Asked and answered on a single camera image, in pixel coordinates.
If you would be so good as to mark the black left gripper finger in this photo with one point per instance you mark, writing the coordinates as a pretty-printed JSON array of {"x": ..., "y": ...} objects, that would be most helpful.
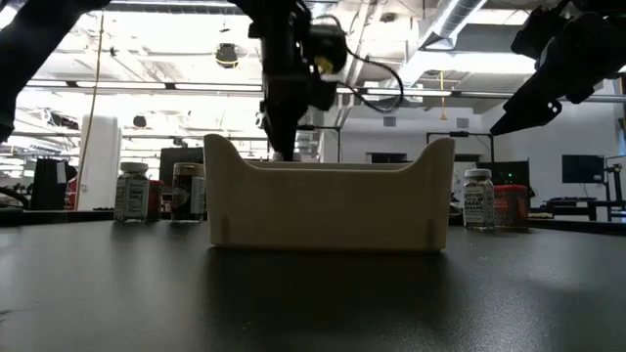
[{"x": 288, "y": 132}]

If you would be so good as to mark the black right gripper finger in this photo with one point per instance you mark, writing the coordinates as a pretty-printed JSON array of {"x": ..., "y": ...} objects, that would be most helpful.
[{"x": 533, "y": 105}]

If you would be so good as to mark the brown lid spice jar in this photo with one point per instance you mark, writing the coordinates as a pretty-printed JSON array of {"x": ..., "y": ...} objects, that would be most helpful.
[{"x": 188, "y": 195}]

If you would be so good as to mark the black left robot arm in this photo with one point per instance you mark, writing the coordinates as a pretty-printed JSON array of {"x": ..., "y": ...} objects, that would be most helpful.
[{"x": 29, "y": 58}]

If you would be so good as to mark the yellow tape tag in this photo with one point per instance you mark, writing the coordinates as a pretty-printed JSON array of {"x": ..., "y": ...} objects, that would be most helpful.
[{"x": 324, "y": 64}]

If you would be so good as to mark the large black ceiling dome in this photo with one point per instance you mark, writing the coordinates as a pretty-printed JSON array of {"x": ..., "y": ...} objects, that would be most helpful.
[{"x": 226, "y": 54}]

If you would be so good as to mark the black panel with green light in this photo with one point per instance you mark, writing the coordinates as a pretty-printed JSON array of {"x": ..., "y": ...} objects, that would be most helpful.
[{"x": 508, "y": 171}]

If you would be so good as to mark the white plastic bin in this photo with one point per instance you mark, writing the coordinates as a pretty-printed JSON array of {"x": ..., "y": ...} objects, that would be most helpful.
[{"x": 327, "y": 210}]

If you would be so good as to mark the black workbench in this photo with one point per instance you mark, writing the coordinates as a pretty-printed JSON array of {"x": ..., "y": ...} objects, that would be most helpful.
[{"x": 572, "y": 201}]

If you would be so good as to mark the black equipment stand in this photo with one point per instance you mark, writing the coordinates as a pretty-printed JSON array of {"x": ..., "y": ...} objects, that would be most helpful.
[{"x": 617, "y": 181}]

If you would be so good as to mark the black standing monitor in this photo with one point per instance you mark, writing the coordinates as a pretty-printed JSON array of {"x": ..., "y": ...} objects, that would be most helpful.
[{"x": 167, "y": 155}]

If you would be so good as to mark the white column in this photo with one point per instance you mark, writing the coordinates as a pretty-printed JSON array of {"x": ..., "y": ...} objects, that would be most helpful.
[{"x": 100, "y": 161}]

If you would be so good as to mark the black cabinet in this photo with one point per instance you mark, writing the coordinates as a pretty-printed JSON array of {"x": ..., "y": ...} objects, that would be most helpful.
[{"x": 46, "y": 186}]

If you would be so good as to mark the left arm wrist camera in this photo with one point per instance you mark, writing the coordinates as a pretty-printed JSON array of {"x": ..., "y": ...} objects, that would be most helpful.
[{"x": 325, "y": 95}]

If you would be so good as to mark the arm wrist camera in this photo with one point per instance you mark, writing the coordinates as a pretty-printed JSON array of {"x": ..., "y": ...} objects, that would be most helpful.
[
  {"x": 530, "y": 29},
  {"x": 325, "y": 95}
]

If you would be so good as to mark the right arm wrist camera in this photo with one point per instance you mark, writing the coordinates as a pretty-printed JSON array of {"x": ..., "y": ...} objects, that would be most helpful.
[{"x": 530, "y": 29}]

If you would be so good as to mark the black wall monitor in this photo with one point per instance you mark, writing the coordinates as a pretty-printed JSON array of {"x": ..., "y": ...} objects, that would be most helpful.
[{"x": 582, "y": 168}]

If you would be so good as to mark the silver ceiling duct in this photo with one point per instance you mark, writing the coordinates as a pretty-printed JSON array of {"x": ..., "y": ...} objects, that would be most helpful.
[{"x": 455, "y": 19}]

